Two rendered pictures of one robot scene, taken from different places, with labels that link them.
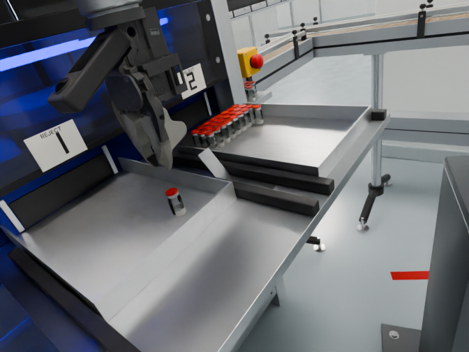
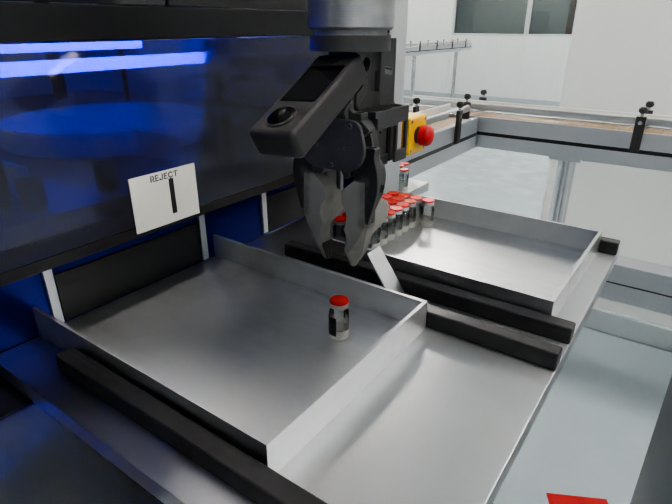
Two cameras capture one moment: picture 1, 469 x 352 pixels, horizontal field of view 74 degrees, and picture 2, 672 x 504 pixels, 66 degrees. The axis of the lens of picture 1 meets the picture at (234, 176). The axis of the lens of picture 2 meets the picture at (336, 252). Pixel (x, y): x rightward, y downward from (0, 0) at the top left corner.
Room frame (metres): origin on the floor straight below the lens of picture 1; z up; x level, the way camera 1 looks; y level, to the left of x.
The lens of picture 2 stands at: (-0.04, 0.18, 1.19)
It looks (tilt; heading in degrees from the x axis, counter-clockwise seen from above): 24 degrees down; 351
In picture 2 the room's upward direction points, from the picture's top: straight up
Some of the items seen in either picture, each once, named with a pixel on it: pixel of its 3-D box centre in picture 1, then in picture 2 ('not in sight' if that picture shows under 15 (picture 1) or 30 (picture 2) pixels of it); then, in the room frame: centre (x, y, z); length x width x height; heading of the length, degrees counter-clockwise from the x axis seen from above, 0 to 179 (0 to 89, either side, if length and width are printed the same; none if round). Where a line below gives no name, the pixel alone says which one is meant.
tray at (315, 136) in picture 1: (271, 133); (456, 243); (0.63, -0.10, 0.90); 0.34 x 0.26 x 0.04; 45
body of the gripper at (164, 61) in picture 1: (137, 61); (354, 105); (0.45, 0.09, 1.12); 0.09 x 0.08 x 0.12; 136
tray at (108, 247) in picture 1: (114, 212); (233, 318); (0.46, 0.22, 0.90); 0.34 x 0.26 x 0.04; 45
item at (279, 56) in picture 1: (260, 63); (406, 138); (1.27, -0.21, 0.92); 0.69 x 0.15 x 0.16; 135
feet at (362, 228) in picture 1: (375, 194); not in sight; (1.35, -0.73, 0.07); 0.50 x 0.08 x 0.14; 135
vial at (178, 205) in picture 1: (176, 202); (339, 319); (0.44, 0.10, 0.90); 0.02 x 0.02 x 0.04
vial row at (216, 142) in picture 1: (232, 127); (392, 223); (0.70, -0.02, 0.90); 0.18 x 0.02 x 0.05; 135
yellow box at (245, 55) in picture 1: (243, 62); (402, 132); (0.97, -0.11, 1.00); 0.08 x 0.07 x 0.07; 45
